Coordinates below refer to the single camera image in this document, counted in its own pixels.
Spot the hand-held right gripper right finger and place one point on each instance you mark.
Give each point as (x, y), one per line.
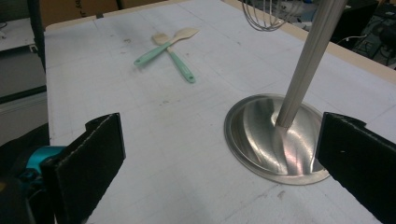
(358, 161)

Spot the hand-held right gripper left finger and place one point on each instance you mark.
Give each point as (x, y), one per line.
(87, 161)

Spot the steel utensil stand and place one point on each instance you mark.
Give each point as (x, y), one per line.
(258, 140)

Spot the white grid mat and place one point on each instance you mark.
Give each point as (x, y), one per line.
(186, 140)

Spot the brown cardboard panel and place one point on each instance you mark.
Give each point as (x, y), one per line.
(71, 11)

